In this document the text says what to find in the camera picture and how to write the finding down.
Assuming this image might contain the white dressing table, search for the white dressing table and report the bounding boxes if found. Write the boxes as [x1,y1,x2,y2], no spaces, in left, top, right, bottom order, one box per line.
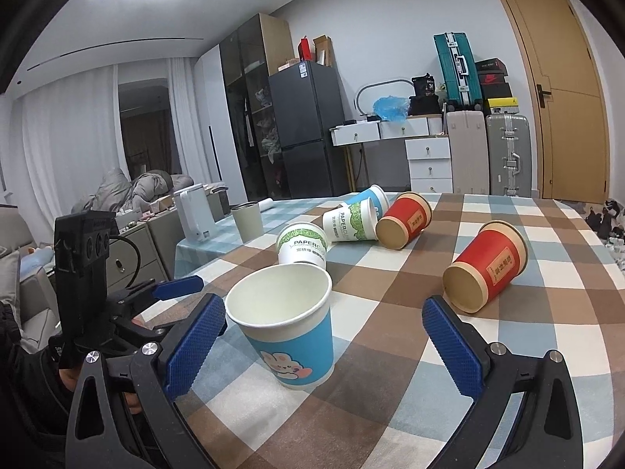
[329,115,449,191]

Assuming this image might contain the checkered tablecloth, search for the checkered tablecloth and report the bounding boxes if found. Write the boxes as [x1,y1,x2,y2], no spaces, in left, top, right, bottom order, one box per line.
[173,190,625,469]

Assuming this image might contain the dark clutter pile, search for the dark clutter pile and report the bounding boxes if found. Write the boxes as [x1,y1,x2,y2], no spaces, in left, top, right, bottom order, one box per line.
[583,198,625,257]

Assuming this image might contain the white electric kettle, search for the white electric kettle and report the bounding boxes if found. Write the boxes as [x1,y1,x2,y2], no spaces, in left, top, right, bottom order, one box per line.
[174,184,216,243]

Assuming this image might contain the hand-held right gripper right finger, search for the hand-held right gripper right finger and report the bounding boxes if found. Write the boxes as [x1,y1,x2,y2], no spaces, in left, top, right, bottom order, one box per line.
[421,295,585,469]

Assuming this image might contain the wooden door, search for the wooden door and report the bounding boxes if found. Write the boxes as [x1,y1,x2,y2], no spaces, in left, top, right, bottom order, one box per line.
[492,0,611,204]

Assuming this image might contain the white green paper cup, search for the white green paper cup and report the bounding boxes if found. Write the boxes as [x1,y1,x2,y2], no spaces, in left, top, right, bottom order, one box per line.
[322,199,380,244]
[276,222,329,270]

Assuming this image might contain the grey tumbler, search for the grey tumbler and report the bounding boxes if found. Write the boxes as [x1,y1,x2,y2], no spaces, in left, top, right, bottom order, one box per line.
[231,201,264,243]

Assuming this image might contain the red paper cup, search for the red paper cup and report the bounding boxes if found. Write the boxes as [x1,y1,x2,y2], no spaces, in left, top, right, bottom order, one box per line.
[375,192,434,250]
[442,221,529,314]

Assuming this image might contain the dark glass cabinet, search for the dark glass cabinet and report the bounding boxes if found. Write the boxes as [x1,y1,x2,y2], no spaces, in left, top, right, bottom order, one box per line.
[219,14,300,201]

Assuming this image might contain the oval framed mirror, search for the oval framed mirror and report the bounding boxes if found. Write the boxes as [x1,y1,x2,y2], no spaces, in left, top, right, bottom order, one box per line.
[355,78,416,119]

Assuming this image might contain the teal suitcase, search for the teal suitcase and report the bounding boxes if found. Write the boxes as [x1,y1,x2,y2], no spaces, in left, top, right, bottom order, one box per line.
[434,32,484,111]

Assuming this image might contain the white sheer curtain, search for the white sheer curtain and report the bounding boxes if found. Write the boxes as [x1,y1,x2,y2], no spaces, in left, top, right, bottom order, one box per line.
[20,61,120,211]
[166,56,216,191]

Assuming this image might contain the black cable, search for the black cable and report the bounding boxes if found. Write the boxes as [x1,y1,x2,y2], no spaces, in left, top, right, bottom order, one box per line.
[110,234,143,290]

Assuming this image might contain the cardboard box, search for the cardboard box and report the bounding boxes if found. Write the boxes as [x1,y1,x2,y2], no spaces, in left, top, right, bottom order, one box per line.
[312,35,335,66]

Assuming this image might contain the blue white paper cup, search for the blue white paper cup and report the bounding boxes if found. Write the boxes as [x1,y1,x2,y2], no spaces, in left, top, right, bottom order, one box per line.
[346,184,390,220]

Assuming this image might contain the black bag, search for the black bag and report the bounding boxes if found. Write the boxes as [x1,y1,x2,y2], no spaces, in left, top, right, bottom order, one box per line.
[409,74,443,114]

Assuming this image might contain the blue plastic bag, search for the blue plastic bag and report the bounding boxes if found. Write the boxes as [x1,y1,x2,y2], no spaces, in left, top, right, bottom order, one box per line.
[373,95,411,122]

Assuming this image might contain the beige suitcase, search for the beige suitcase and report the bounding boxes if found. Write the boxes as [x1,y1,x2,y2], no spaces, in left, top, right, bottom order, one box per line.
[445,110,490,195]

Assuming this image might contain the black refrigerator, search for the black refrigerator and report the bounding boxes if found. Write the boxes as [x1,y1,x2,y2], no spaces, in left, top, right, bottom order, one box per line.
[268,61,349,199]

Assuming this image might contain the white drawer chest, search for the white drawer chest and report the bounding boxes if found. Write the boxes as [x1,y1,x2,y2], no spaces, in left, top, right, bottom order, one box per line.
[405,137,454,195]

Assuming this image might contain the person's left forearm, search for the person's left forearm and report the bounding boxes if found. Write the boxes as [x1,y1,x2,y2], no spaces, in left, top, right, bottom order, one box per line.
[0,298,69,453]

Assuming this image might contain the blue paper cup with bunny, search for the blue paper cup with bunny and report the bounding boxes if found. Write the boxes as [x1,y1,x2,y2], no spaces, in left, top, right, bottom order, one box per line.
[225,264,335,390]

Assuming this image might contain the silver suitcase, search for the silver suitcase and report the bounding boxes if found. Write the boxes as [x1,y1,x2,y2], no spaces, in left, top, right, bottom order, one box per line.
[486,112,533,197]

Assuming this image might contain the beige armchair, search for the beige armchair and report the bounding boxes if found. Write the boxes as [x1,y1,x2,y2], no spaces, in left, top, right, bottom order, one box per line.
[0,204,60,353]

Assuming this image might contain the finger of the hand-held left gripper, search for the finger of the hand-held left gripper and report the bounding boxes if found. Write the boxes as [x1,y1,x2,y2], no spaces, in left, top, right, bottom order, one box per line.
[114,317,171,353]
[111,276,205,311]

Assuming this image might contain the white wardrobe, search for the white wardrobe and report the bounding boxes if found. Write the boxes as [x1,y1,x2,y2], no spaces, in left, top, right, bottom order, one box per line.
[194,44,247,206]

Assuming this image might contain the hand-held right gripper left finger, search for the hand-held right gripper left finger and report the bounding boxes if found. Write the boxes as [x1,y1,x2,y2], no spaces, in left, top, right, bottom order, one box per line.
[65,294,228,469]

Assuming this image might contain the grey bedding pile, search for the grey bedding pile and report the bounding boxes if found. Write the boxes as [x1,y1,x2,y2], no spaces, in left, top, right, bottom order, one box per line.
[73,167,193,213]

